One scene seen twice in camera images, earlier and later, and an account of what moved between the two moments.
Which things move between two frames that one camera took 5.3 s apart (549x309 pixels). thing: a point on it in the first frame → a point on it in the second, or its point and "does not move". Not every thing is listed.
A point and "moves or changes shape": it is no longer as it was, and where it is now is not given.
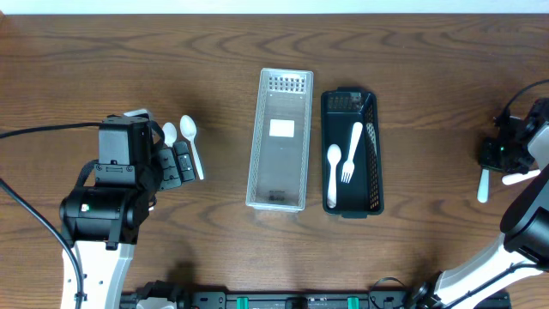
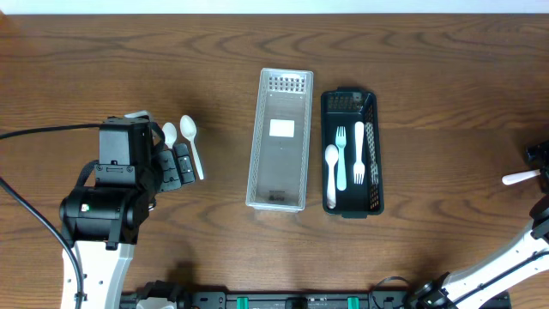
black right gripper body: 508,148 → 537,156
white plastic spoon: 170,133 does not move
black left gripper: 172,167 does not move
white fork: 349,166 moves or changes shape
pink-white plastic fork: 509,178 does not move
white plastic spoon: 188,128 does not move
